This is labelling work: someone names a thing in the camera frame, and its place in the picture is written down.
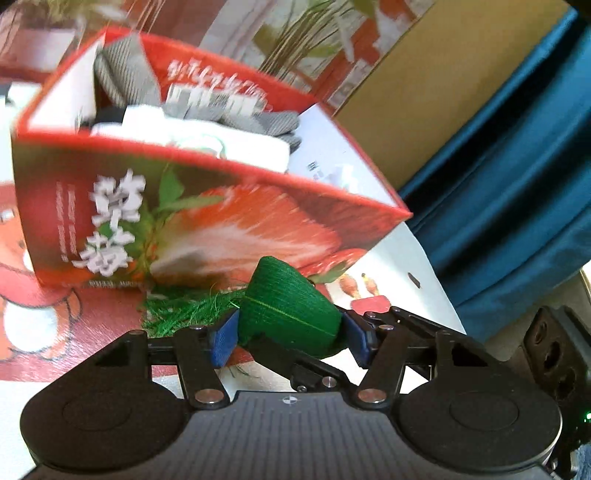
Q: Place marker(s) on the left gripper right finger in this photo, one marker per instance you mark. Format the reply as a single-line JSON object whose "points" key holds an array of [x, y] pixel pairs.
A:
{"points": [[378, 395]]}

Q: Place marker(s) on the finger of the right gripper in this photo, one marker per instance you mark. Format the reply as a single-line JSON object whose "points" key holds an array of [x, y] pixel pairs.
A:
{"points": [[398, 340], [305, 373]]}

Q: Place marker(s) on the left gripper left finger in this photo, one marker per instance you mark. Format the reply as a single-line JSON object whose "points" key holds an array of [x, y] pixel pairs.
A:
{"points": [[195, 351]]}

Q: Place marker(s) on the green fabric zongzi sachet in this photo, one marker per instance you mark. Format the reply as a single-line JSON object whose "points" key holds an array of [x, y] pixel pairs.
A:
{"points": [[278, 302]]}

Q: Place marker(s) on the red strawberry cardboard box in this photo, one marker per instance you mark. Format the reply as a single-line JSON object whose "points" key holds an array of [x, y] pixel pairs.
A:
{"points": [[106, 212]]}

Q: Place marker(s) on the printed living room backdrop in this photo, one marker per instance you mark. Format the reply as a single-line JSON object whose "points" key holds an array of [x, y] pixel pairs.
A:
{"points": [[325, 48]]}

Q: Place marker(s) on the blue curtain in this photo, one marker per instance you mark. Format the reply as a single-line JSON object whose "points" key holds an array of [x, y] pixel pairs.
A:
{"points": [[502, 210]]}

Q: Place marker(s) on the white cartoon print tablecloth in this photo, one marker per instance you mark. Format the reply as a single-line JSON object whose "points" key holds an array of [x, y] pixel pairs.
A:
{"points": [[46, 331]]}

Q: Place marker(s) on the white cloth green print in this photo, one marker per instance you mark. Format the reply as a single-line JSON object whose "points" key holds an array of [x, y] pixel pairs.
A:
{"points": [[150, 125]]}

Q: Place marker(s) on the black eye mask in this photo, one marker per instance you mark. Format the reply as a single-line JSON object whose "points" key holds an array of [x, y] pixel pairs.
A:
{"points": [[110, 114]]}

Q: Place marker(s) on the grey mesh glove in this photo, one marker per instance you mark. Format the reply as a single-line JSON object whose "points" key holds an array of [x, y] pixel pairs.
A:
{"points": [[123, 72]]}

